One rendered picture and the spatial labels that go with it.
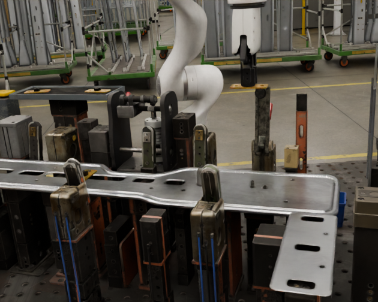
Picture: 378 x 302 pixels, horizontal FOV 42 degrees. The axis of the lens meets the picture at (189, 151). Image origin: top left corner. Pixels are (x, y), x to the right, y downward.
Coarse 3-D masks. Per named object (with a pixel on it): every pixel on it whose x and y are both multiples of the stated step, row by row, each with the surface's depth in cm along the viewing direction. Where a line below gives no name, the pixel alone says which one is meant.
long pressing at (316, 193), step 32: (0, 160) 152; (32, 160) 150; (96, 192) 125; (128, 192) 123; (160, 192) 121; (192, 192) 120; (224, 192) 119; (256, 192) 117; (288, 192) 116; (320, 192) 115
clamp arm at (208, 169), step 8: (208, 168) 103; (216, 168) 103; (200, 176) 104; (208, 176) 103; (216, 176) 102; (208, 184) 104; (216, 184) 104; (208, 192) 105; (216, 192) 105; (208, 200) 106; (216, 200) 106
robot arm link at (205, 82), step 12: (192, 72) 167; (204, 72) 168; (216, 72) 169; (192, 84) 167; (204, 84) 168; (216, 84) 169; (192, 96) 169; (204, 96) 170; (216, 96) 170; (192, 108) 174; (204, 108) 171; (204, 120) 174
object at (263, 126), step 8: (256, 96) 126; (264, 96) 125; (256, 104) 129; (264, 104) 129; (256, 112) 129; (264, 112) 129; (256, 120) 130; (264, 120) 130; (256, 128) 130; (264, 128) 130; (256, 136) 130; (256, 144) 131
